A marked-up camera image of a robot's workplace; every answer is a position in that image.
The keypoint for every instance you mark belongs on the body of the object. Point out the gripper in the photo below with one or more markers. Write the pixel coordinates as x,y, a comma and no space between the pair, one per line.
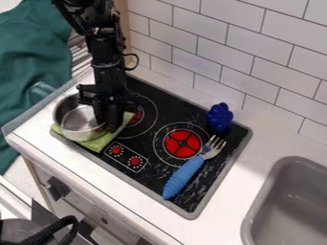
107,94

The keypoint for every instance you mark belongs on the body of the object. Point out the silver pot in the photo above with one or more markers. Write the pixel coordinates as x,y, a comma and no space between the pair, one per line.
76,118

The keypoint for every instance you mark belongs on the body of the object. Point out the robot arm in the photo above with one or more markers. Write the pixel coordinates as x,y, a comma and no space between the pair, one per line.
100,28

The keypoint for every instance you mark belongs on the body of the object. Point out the green cloth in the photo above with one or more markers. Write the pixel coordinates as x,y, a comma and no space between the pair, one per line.
101,139

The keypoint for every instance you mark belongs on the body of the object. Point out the toy stove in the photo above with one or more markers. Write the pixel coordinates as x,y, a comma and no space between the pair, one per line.
170,140

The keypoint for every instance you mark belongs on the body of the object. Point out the teal cloth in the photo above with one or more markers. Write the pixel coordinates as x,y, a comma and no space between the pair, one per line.
30,63

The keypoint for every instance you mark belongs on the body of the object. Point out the blue toy grapes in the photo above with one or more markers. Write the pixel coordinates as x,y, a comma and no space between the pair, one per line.
219,116

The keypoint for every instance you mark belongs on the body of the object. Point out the toy sink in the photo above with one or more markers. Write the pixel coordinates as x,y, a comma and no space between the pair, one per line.
289,204

